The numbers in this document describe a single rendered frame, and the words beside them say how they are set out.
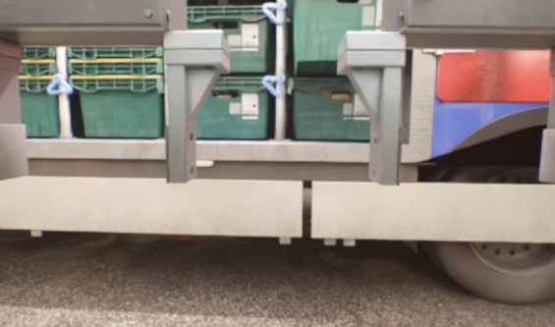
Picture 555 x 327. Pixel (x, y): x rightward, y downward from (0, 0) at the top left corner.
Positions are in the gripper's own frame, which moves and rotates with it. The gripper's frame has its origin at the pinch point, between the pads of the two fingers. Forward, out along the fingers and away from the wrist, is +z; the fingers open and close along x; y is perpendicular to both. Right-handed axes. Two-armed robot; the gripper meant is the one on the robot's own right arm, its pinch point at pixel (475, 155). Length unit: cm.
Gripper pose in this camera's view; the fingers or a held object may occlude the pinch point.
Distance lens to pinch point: 25.2
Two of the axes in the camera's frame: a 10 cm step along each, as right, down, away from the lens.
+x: 10.0, 0.1, -0.1
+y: -0.1, 0.9, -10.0
